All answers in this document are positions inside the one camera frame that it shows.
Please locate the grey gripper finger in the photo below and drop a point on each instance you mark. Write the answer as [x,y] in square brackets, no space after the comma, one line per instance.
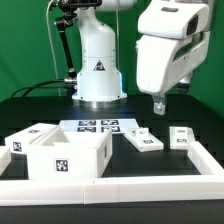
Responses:
[181,87]
[159,105]

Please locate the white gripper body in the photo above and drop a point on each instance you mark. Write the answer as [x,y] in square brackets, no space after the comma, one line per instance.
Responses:
[162,63]

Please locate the white door panel with knob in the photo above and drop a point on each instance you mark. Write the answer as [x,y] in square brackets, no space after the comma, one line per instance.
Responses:
[143,140]

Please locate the white cabinet body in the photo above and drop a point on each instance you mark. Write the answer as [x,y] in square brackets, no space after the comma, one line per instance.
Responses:
[69,155]

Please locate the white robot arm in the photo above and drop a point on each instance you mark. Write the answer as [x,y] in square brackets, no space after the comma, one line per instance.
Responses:
[175,39]

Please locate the white cabinet top block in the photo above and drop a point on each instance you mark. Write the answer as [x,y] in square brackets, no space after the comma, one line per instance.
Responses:
[20,141]

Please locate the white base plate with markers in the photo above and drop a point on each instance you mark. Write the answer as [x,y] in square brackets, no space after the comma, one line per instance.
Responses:
[98,125]

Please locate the white U-shaped fence frame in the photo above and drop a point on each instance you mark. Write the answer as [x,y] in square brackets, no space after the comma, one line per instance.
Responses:
[208,184]

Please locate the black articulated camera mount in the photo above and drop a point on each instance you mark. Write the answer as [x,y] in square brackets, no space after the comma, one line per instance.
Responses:
[66,40]

